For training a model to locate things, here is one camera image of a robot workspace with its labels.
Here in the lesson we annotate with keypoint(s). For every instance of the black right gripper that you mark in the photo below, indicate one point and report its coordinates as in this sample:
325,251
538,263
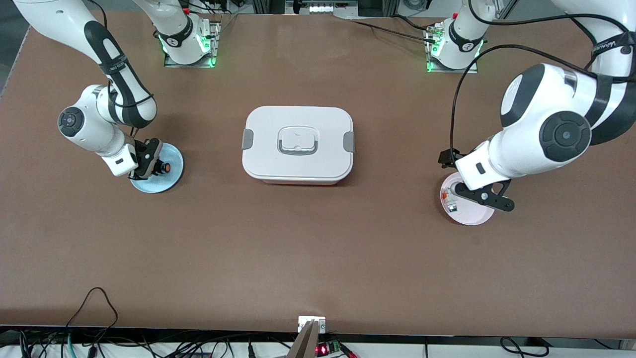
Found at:
144,152

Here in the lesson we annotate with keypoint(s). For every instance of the pale pink plate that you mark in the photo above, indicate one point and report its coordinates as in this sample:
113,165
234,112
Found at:
472,216

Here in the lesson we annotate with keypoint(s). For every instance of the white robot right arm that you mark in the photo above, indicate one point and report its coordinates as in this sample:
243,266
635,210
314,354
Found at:
84,124

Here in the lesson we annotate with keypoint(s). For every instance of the white lidded lunch box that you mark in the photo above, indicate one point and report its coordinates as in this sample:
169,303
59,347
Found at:
298,144

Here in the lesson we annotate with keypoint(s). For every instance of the white lit panel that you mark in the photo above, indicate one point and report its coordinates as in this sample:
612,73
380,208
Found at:
330,8

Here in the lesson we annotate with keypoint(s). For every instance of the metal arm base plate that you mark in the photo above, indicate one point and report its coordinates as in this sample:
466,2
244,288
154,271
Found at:
467,71
216,42

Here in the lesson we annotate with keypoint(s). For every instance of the small metal edge bracket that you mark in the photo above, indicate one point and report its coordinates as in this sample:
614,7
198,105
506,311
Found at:
311,323

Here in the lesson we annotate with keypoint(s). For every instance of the red and white switch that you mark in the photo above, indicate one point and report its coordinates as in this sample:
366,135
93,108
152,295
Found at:
450,195

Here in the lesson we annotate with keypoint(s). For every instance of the orange and black switch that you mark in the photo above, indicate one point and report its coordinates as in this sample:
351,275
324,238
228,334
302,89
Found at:
167,168

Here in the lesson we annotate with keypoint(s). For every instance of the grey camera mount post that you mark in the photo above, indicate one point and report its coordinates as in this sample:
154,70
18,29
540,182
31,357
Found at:
305,343

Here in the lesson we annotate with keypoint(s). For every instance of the circuit board with red LED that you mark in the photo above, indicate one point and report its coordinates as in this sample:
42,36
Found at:
328,348

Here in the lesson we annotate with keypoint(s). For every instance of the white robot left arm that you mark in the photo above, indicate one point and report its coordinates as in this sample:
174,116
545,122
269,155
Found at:
546,129

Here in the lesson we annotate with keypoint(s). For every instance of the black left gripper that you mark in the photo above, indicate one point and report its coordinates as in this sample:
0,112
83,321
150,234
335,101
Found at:
448,155

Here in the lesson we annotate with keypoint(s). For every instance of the light blue plate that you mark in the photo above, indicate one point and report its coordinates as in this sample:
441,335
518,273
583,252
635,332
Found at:
174,179

